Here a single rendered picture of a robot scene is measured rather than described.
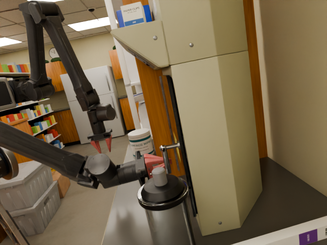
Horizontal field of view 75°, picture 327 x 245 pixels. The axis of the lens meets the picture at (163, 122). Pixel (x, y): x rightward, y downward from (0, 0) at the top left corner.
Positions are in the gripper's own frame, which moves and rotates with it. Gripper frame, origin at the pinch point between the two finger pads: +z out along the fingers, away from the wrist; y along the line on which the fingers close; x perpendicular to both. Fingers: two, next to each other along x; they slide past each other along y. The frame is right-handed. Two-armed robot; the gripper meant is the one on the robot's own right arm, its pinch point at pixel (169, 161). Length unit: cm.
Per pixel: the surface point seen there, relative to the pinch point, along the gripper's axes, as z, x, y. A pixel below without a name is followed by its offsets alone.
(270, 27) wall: 50, -24, 31
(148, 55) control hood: 1.4, -30.3, -0.5
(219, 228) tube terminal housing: 9.0, 17.3, -12.3
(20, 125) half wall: -187, 60, 244
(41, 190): -146, 109, 150
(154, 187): -4.4, -7.7, -17.2
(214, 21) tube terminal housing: 17.8, -33.8, 0.9
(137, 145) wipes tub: -14, 25, 54
